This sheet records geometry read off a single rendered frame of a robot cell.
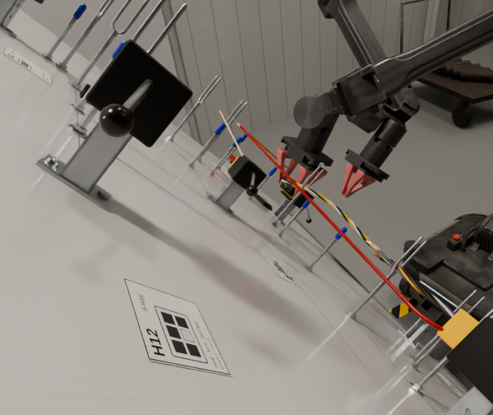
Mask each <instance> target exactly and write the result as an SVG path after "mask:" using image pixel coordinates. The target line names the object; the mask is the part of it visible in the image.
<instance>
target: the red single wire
mask: <svg viewBox="0 0 493 415"><path fill-rule="evenodd" d="M236 123H237V122H236ZM237 125H238V126H239V127H240V128H241V129H242V130H243V131H244V132H245V134H246V135H247V136H248V137H249V138H250V139H251V140H252V141H253V142H254V143H255V144H256V145H257V146H258V148H259V149H260V150H261V151H262V152H263V153H264V154H265V155H266V156H267V157H268V158H269V159H270V160H271V161H272V163H273V164H274V165H275V166H276V167H277V168H278V169H279V170H280V171H281V172H282V173H283V174H284V176H285V177H286V178H287V179H288V180H289V181H290V182H291V183H292V184H293V185H294V186H295V187H296V188H297V189H298V190H299V191H300V192H301V193H302V194H303V195H304V196H305V197H306V198H307V199H308V200H309V201H310V203H311V204H312V205H313V206H314V207H315V208H316V209H317V210H318V211H319V212H320V213H321V214H322V215H323V217H324V218H325V219H326V220H327V221H328V222H329V223H330V224H331V225H332V226H333V227H334V228H335V229H336V231H337V232H338V233H339V234H340V235H341V236H342V237H343V238H344V239H345V240H346V241H347V242H348V243H349V245H350V246H351V247H352V248H353V249H354V250H355V251H356V252H357V253H358V254H359V255H360V256H361V257H362V258H363V260H364V261H366V263H367V264H368V265H369V266H371V267H372V269H373V270H374V271H375V272H376V273H377V274H378V275H379V276H380V277H381V278H382V279H383V280H384V281H385V282H386V283H387V284H388V286H389V287H390V288H391V289H392V290H393V291H394V292H395V293H396V294H397V295H398V296H399V297H400V298H401V300H402V301H403V302H404V303H405V304H406V305H407V306H408V307H409V308H410V309H411V310H412V311H413V312H414V313H415V314H416V315H418V316H419V317H420V318H421V319H423V320H424V321H425V322H426V323H427V324H429V325H431V326H432V327H434V328H436V329H438V330H439V331H443V330H444V328H443V327H441V326H439V325H438V324H436V323H435V322H433V321H432V320H430V319H428V318H427V317H425V316H424V315H423V314H422V313H421V312H420V311H419V310H418V309H416V308H415V307H414V306H413V305H412V304H411V303H410V302H409V301H408V299H407V298H406V297H405V296H404V295H403V294H402V293H401V292H400V291H399V290H398V289H397V288H396V287H395V286H394V285H393V284H392V283H391V282H390V281H389V280H388V279H387V278H386V277H385V276H384V275H383V274H382V273H381V272H380V271H379V270H378V269H377V268H376V267H375V266H374V265H373V263H372V262H371V261H370V260H369V259H368V258H367V257H366V256H365V255H364V254H363V253H362V252H361V251H360V250H359V249H358V248H357V247H356V246H355V244H354V243H353V242H352V241H351V240H350V239H349V238H348V237H347V236H346V235H345V234H344V233H343V232H342V231H341V230H340V229H339V228H338V227H337V225H336V224H335V223H334V222H333V221H332V220H331V219H330V218H329V217H328V216H327V215H326V214H325V213H324V212H323V211H322V210H321V209H320V208H319V206H318V205H317V204H316V203H315V202H314V201H313V200H312V199H311V198H310V197H309V196H308V195H307V194H306V193H305V192H304V191H303V190H302V189H301V187H300V186H299V185H298V184H297V183H296V182H295V181H294V180H293V179H292V178H291V177H290V176H289V175H288V174H287V173H286V172H285V171H284V170H283V169H282V168H281V167H280V166H279V165H278V164H277V163H276V162H275V161H274V160H273V159H272V158H271V157H270V156H269V155H268V154H267V153H266V152H265V150H264V149H263V148H262V147H261V146H260V145H259V144H258V143H257V142H256V141H255V140H254V139H253V138H252V137H251V136H250V135H249V134H248V132H247V131H246V130H245V129H244V128H243V127H242V126H241V125H240V124H239V123H237Z"/></svg>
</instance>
